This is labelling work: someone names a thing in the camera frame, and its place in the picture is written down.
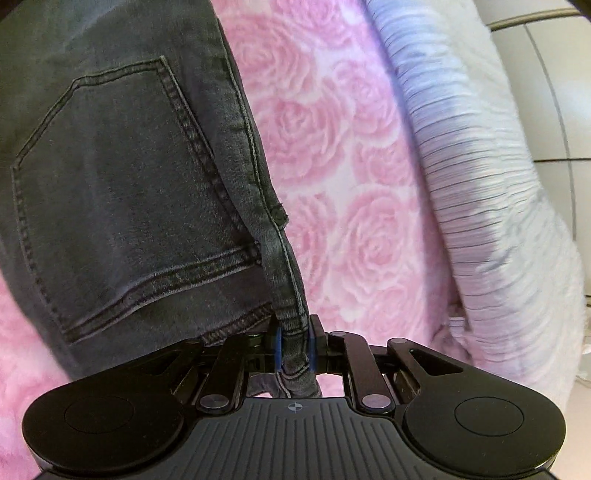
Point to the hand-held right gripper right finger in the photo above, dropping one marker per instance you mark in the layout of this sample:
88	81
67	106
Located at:
314	350

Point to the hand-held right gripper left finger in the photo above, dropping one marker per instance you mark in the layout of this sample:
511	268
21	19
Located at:
277	350

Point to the faded dark denim jeans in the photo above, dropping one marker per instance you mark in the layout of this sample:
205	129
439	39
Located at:
129	184

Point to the pink floral blanket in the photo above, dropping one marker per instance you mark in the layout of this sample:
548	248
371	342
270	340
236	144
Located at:
351	184

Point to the white ribbed rolled quilt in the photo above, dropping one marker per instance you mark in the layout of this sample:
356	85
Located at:
480	184

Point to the white wardrobe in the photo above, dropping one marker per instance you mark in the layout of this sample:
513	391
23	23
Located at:
554	92

